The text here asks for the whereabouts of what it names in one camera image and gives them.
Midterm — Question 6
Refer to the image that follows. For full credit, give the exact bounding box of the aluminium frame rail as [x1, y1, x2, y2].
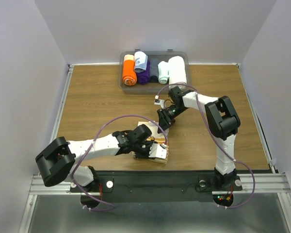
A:
[19, 64, 291, 233]

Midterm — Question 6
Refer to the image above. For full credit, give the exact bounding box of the dark grey rolled towel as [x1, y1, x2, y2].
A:
[149, 58, 159, 83]

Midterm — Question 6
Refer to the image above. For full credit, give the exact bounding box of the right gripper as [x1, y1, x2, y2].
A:
[157, 104, 188, 133]

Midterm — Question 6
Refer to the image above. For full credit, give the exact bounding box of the orange rolled towel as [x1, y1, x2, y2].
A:
[122, 54, 137, 86]

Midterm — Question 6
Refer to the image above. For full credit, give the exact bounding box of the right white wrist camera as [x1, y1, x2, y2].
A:
[154, 95, 166, 109]

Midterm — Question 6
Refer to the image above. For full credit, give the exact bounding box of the light blue towel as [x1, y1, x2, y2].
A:
[134, 51, 148, 73]

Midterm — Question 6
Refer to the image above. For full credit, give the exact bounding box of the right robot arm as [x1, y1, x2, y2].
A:
[154, 86, 241, 189]

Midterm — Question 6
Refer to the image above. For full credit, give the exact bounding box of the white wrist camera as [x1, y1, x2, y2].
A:
[149, 142, 169, 159]
[154, 95, 166, 109]

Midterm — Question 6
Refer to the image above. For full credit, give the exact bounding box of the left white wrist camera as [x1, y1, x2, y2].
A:
[149, 142, 169, 159]

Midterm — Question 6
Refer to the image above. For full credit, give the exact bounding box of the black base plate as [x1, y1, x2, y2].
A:
[70, 170, 243, 203]

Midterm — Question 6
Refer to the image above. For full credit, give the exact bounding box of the mint rolled towel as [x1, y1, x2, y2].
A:
[158, 61, 169, 84]

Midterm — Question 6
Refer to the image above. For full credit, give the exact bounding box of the purple rolled towel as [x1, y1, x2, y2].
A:
[136, 61, 150, 85]

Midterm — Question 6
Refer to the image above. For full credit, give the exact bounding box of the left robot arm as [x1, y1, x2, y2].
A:
[35, 124, 152, 191]

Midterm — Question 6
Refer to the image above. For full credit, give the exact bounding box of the yellow striped towel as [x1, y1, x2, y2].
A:
[137, 121, 169, 164]

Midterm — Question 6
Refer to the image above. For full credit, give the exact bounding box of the white rolled towel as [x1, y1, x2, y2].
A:
[168, 56, 187, 84]

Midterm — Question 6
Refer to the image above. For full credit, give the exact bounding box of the clear plastic bin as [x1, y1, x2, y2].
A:
[118, 49, 191, 95]

